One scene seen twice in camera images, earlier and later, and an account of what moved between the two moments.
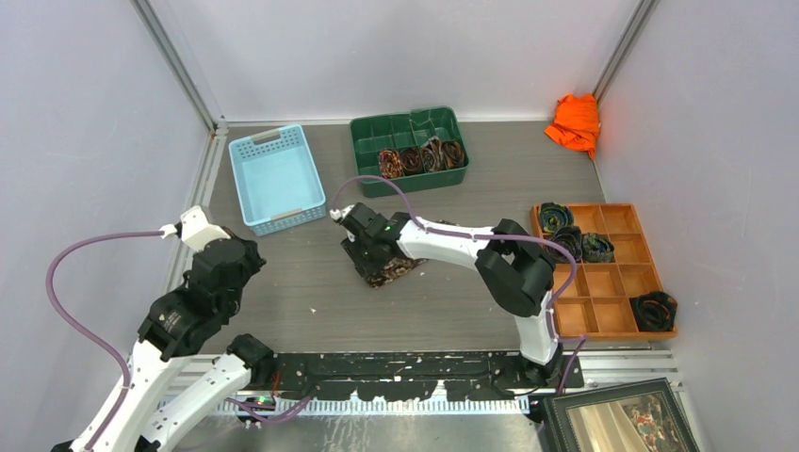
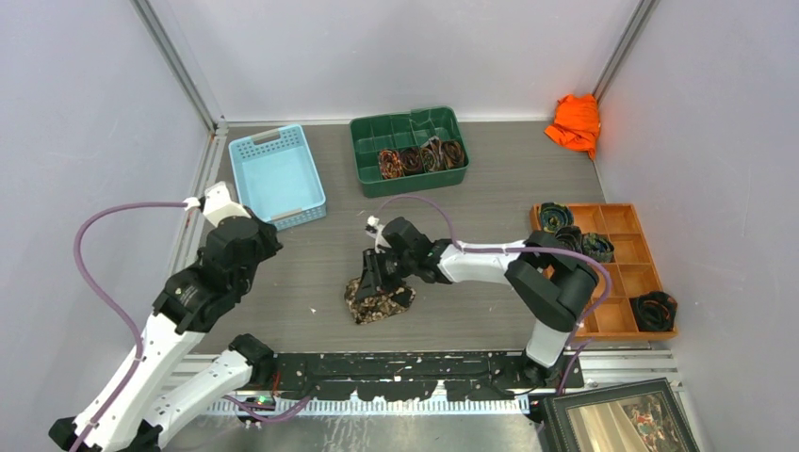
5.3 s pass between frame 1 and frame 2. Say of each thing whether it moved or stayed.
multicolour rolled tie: stayed
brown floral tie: moved
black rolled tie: stayed
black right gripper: moved
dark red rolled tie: stayed
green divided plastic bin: stayed
